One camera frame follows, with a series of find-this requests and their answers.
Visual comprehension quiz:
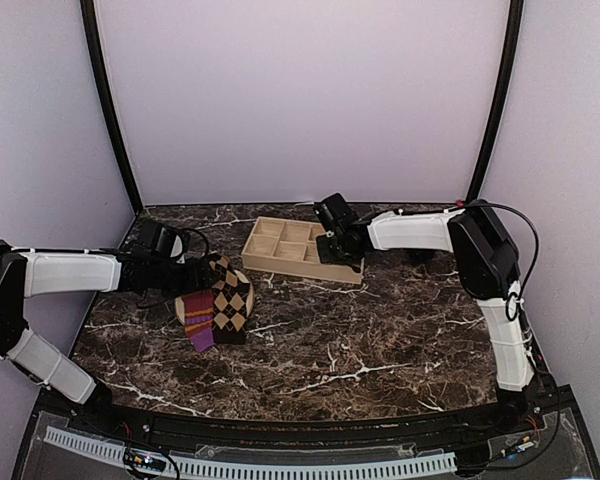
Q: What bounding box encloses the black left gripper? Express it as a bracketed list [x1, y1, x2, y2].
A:
[150, 257, 219, 299]

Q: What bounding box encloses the brown beige argyle sock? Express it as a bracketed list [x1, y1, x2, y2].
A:
[209, 253, 254, 345]

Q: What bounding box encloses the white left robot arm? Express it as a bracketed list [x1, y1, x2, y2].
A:
[0, 239, 213, 436]

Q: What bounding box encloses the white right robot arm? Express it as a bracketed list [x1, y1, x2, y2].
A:
[313, 193, 536, 434]

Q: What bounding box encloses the purple maroon striped sock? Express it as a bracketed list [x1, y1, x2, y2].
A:
[182, 289, 215, 353]

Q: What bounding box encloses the round beige plate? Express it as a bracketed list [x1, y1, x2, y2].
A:
[175, 268, 254, 332]

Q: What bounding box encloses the wooden compartment tray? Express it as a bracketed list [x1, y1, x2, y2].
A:
[241, 217, 364, 285]

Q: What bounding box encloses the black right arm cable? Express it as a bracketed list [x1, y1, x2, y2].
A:
[472, 199, 540, 322]

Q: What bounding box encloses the black front rail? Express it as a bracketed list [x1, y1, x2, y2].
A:
[69, 399, 531, 449]

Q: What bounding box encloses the white slotted cable duct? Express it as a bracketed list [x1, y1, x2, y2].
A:
[43, 427, 457, 479]

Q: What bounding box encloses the black left frame post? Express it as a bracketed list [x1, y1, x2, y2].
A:
[79, 0, 144, 214]

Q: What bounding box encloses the black frame post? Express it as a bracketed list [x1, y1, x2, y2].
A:
[79, 0, 144, 214]
[465, 0, 524, 202]

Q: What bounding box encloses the black right frame post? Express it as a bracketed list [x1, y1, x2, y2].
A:
[465, 0, 524, 202]

